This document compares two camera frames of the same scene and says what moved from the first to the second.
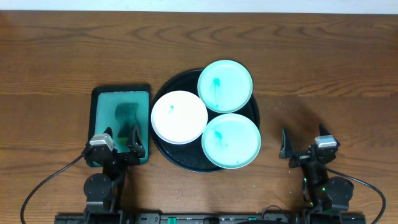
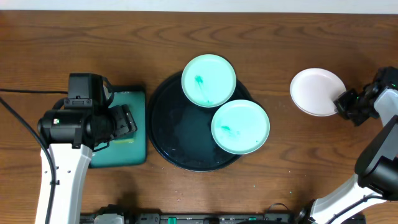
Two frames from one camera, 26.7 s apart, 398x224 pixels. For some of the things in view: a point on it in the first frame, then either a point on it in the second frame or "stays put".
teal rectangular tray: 120,107 stays put
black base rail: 209,218 stays put
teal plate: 231,140 -> 240,127
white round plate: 179,117 -> 314,91
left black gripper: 121,156 -> 125,120
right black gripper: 304,157 -> 344,101
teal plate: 224,86 -> 209,80
